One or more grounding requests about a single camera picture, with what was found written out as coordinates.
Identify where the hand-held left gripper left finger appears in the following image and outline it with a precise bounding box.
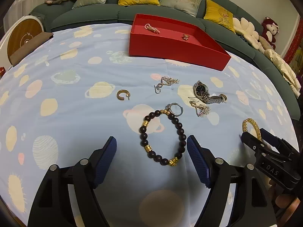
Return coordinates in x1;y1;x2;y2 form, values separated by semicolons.
28;136;117;227

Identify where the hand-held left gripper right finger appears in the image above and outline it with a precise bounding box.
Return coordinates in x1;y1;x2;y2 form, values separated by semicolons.
187;135;276;227

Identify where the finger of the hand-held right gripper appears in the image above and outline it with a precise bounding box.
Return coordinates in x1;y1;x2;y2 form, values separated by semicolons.
241;131;269;157
260;128;288;151

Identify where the gold chain bracelet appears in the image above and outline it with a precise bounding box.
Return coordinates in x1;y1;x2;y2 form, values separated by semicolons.
242;118;262;141

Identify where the dark wooden bead bracelet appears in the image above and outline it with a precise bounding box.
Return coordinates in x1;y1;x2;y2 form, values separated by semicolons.
139;103;187;167

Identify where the red cardboard box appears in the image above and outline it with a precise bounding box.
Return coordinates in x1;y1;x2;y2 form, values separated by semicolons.
129;13;232;72

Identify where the person's right hand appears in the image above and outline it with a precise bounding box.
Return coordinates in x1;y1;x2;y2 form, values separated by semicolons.
275;193;301;221

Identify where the blue planet print tablecloth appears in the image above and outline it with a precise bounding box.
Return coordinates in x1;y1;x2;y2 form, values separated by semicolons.
0;23;299;227

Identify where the silver wristwatch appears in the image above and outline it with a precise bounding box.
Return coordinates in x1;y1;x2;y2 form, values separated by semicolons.
193;80;224;105

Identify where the cream satin cushion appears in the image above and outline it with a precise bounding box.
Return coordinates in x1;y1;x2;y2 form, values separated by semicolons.
260;36;301;97

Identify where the dark red plush monkey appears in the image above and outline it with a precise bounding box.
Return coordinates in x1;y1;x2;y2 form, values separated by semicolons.
261;16;280;50

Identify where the brown board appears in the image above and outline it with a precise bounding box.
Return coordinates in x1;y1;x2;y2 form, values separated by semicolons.
9;32;54;67

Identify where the dark green sofa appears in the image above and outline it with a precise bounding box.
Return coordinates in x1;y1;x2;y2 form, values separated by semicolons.
30;0;301;120

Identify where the round wooden white-rimmed disc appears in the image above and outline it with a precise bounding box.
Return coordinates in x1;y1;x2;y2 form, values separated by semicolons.
0;15;45;69

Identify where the silver chain earring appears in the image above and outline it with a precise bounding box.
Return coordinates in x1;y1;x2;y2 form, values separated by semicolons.
153;76;180;95
188;97;211;118

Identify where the pink pearl bracelet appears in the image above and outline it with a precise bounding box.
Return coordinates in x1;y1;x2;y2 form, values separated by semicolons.
144;23;161;35

